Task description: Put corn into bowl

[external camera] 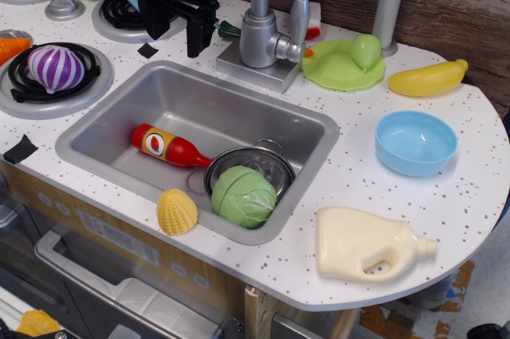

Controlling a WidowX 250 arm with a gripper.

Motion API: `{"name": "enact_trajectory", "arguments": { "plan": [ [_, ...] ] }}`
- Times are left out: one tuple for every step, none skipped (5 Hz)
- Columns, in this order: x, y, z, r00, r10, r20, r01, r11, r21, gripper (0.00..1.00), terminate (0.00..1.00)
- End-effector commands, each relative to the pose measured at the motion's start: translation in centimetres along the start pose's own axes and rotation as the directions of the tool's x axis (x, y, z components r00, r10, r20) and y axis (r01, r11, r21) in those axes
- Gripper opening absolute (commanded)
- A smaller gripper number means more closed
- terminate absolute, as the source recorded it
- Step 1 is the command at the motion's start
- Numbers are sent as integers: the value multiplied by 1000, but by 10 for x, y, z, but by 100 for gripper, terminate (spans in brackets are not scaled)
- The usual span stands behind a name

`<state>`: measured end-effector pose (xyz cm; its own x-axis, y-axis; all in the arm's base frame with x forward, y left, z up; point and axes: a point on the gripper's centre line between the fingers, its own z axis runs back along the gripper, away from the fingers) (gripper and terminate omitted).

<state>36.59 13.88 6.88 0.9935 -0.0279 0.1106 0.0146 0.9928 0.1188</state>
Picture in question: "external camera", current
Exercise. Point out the yellow toy corn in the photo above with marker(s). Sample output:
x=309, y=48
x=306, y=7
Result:
x=177, y=213

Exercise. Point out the orange toy carrot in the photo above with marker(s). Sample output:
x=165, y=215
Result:
x=11, y=47

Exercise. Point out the grey oven door handle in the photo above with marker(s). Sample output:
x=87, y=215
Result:
x=126, y=309

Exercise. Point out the grey stove knob front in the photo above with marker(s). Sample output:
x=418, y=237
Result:
x=64, y=10

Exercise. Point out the grey knob at left edge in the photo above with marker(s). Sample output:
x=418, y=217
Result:
x=11, y=34

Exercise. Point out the back right stove burner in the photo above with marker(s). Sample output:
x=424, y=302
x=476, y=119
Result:
x=119, y=20

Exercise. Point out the black tape strip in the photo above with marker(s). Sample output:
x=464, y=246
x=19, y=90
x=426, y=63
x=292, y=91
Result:
x=19, y=152

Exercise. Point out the white red toy piece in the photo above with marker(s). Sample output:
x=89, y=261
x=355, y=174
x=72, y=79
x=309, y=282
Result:
x=314, y=24

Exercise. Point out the dark green toy stem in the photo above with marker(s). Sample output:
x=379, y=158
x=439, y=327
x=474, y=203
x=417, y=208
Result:
x=226, y=30

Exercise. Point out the silver toy faucet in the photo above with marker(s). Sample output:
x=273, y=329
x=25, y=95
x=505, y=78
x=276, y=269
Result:
x=262, y=55

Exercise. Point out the green toy cabbage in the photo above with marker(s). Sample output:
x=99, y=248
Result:
x=244, y=197

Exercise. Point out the grey vertical pole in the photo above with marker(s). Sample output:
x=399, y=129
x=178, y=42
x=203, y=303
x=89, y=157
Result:
x=384, y=24

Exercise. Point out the yellow toy on floor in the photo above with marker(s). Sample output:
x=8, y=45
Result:
x=35, y=323

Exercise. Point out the light blue plastic bowl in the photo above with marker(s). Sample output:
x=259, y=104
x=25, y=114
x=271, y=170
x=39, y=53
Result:
x=413, y=143

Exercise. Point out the purple striped toy onion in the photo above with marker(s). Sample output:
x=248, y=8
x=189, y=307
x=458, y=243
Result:
x=56, y=68

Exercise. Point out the red toy ketchup bottle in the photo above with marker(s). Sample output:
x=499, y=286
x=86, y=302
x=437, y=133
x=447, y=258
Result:
x=168, y=147

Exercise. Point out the small metal pot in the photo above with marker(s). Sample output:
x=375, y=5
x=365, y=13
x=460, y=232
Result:
x=265, y=156

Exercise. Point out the green plastic plate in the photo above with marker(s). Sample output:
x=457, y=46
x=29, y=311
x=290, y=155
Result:
x=332, y=67

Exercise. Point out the front left stove burner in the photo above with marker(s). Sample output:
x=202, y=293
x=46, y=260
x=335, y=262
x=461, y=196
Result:
x=23, y=97

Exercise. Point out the black tape square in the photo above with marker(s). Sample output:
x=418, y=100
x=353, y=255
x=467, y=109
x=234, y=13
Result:
x=147, y=51

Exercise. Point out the green toy pear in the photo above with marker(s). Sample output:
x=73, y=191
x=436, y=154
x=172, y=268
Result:
x=365, y=51

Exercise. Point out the cream toy detergent jug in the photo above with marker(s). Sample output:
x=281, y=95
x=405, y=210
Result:
x=355, y=245

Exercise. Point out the yellow toy banana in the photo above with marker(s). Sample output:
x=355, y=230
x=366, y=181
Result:
x=430, y=80

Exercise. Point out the grey toy sink basin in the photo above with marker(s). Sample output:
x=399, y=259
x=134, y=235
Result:
x=216, y=117

